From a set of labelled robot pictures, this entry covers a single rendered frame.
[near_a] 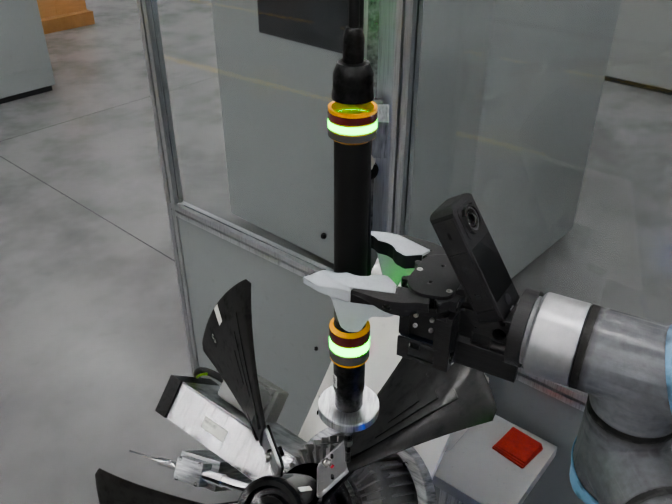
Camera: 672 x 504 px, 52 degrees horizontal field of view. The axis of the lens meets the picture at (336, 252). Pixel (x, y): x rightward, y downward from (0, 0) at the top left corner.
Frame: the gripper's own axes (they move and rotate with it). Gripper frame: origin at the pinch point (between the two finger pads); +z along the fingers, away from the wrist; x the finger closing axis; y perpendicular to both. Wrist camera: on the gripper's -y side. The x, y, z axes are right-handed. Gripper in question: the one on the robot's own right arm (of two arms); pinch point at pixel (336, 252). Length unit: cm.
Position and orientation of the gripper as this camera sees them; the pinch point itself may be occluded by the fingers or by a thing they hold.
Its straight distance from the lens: 68.3
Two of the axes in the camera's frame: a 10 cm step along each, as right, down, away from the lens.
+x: 4.9, -4.7, 7.4
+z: -8.7, -2.6, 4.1
